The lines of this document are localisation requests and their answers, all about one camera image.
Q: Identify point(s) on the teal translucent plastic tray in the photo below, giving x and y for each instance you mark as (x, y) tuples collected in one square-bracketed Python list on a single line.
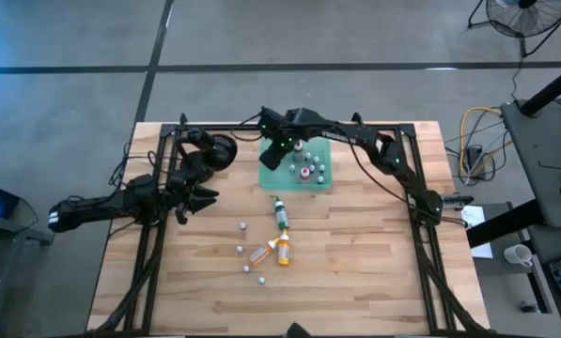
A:
[(280, 180)]

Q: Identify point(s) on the black aluminium table frame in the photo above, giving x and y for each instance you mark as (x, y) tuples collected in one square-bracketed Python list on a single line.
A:
[(223, 126)]

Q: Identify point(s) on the green food coloring bottle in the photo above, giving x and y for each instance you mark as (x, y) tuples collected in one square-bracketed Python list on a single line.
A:
[(281, 218)]

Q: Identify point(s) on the white paper sheet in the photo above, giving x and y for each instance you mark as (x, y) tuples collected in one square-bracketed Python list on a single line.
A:
[(472, 217)]

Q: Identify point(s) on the black frame hook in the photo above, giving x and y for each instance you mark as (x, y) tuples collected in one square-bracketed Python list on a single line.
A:
[(182, 118), (356, 118)]

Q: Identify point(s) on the small black object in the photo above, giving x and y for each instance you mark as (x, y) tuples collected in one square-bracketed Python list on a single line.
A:
[(299, 330)]

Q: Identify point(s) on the black power adapter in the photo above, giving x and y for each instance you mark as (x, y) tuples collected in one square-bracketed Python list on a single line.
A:
[(473, 155)]

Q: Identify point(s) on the yellow-tipped food coloring bottle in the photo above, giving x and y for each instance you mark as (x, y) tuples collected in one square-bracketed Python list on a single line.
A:
[(260, 256), (284, 253)]

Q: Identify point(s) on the black round pole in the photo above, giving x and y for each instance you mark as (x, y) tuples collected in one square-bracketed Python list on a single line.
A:
[(552, 87)]

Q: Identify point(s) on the orange-tipped red coloring bottle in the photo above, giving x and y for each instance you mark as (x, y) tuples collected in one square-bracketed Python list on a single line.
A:
[(304, 173)]

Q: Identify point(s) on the black floor fan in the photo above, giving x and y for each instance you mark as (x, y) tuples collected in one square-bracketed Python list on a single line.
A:
[(529, 19)]

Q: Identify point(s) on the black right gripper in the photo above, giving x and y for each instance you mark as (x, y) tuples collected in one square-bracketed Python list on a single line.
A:
[(277, 129)]

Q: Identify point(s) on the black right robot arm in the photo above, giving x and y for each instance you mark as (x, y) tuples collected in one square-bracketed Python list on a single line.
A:
[(338, 135)]

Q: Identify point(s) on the black table leg bar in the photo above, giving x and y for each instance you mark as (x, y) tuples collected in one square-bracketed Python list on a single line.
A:
[(501, 225)]

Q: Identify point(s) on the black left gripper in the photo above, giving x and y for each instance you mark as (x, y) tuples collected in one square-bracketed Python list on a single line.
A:
[(179, 192)]

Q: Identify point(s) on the grey side table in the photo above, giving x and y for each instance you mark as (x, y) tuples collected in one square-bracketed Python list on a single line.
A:
[(543, 155)]

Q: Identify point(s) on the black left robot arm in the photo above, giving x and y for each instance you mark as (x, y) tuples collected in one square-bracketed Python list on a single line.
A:
[(97, 206)]

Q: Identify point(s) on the white mug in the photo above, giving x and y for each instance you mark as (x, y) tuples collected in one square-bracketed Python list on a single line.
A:
[(517, 255)]

